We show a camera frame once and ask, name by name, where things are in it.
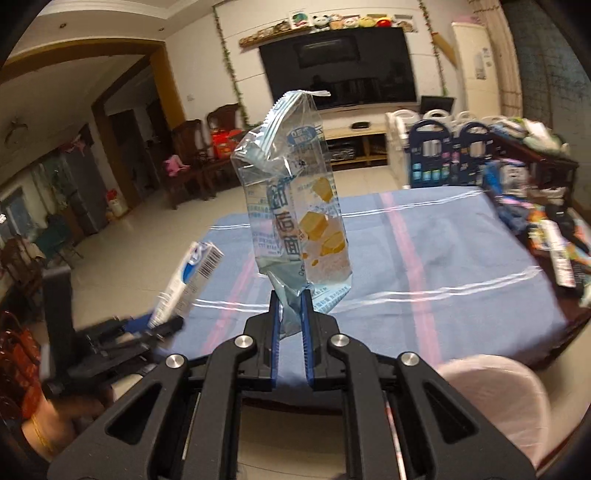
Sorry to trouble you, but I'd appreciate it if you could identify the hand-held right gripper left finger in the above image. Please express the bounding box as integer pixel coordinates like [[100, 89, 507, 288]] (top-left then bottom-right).
[[46, 292, 283, 480]]

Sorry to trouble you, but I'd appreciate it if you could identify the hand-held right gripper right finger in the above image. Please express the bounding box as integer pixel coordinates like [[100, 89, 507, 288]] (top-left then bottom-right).
[[301, 293, 539, 480]]

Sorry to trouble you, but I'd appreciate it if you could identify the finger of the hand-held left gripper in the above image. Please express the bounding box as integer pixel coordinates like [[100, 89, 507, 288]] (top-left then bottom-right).
[[117, 318, 185, 357], [108, 316, 153, 339]]

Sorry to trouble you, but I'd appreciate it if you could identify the red packet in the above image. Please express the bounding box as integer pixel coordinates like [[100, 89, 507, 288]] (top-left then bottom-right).
[[147, 241, 225, 329]]

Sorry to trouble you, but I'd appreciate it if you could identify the clear printed snack bag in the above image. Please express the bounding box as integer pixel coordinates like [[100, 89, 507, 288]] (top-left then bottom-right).
[[231, 90, 354, 340]]

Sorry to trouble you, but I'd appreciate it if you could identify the pink trash bin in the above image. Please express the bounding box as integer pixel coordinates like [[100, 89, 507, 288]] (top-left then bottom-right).
[[383, 354, 552, 480]]

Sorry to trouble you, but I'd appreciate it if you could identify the person's left forearm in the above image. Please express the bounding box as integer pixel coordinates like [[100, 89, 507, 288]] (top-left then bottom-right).
[[14, 411, 88, 463]]

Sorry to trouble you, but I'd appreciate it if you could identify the person's left hand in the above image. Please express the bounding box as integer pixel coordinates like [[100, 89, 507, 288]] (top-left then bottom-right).
[[52, 395, 112, 424]]

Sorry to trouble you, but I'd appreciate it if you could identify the red gold patterned cushion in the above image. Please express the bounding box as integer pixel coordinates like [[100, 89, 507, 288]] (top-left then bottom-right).
[[0, 313, 43, 417]]

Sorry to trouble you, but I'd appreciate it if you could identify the dark wooden armchair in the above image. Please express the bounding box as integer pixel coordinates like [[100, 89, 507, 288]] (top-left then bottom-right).
[[205, 104, 246, 195], [171, 119, 214, 209], [0, 235, 43, 319]]

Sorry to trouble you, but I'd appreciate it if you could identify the teal chair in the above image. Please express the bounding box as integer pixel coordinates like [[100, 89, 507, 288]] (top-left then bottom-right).
[[34, 215, 85, 271]]

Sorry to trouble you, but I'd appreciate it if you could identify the red and white bag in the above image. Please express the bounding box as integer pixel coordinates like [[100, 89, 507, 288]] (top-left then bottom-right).
[[105, 189, 129, 220]]

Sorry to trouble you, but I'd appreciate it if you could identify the grey refrigerator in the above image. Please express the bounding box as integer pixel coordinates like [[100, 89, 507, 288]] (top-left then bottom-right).
[[60, 148, 112, 241]]

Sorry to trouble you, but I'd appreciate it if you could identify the blue striped blanket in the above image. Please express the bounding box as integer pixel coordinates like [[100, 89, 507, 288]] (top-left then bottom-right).
[[182, 187, 571, 407]]

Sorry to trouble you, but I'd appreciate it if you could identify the pink toy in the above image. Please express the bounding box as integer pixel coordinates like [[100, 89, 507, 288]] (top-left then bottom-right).
[[163, 154, 190, 179]]

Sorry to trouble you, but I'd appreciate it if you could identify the red gift box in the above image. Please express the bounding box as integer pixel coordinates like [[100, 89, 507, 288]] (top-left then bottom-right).
[[210, 128, 243, 160]]

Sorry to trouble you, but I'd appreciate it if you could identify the black audio amplifier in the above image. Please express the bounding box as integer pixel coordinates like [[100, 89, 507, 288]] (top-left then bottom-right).
[[329, 143, 359, 162]]

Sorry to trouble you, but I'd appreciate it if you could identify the wooden tv cabinet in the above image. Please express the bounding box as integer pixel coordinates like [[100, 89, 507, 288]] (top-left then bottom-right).
[[323, 117, 392, 170]]

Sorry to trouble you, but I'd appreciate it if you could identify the white fence panel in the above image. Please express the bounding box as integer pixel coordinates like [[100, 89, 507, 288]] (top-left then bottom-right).
[[421, 108, 482, 128], [385, 110, 412, 189]]

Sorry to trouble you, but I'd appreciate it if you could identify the navy fence panel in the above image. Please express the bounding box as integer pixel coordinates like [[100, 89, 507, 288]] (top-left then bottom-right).
[[451, 121, 491, 186], [409, 120, 452, 188]]

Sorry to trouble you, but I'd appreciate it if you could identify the blue toy box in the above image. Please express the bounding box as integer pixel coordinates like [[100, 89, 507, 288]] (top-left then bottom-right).
[[482, 159, 523, 219]]

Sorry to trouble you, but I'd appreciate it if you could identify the white remote control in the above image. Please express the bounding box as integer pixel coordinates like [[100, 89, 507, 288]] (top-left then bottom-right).
[[540, 220, 576, 288]]

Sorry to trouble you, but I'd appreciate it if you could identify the green vine garland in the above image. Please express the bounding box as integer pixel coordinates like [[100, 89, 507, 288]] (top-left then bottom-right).
[[418, 0, 450, 96], [213, 0, 251, 129]]

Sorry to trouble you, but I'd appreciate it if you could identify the black laptop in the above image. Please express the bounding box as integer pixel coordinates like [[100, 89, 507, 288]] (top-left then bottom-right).
[[419, 95, 456, 114]]

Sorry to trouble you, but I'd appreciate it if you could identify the large black television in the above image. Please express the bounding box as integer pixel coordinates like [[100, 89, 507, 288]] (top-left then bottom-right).
[[257, 27, 419, 112]]

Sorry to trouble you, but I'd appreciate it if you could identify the pile of colourful booklets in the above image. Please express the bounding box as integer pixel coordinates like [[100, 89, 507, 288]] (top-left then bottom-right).
[[525, 203, 591, 308]]

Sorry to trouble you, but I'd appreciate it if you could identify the dark wooden side table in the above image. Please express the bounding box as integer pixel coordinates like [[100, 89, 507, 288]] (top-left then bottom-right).
[[485, 134, 579, 205]]

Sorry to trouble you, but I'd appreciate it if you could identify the pile of papers and books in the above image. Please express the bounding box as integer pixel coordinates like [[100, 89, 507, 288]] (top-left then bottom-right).
[[489, 117, 570, 154]]

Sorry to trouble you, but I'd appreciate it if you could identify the white standing air conditioner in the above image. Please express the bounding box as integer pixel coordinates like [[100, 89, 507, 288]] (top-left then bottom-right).
[[451, 22, 502, 117]]

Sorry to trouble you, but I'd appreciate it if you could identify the wooden board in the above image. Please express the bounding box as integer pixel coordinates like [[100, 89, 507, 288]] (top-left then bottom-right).
[[430, 34, 459, 66]]

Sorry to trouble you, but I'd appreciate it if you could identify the beige curtain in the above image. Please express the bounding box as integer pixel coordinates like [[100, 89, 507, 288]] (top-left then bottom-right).
[[480, 0, 526, 119]]

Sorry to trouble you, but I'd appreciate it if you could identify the gold bracelet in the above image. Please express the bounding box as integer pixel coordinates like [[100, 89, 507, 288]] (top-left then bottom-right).
[[29, 414, 52, 452]]

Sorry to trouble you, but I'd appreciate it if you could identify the wooden wall shelf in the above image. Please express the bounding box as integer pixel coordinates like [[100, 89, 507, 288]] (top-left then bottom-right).
[[239, 23, 315, 48]]

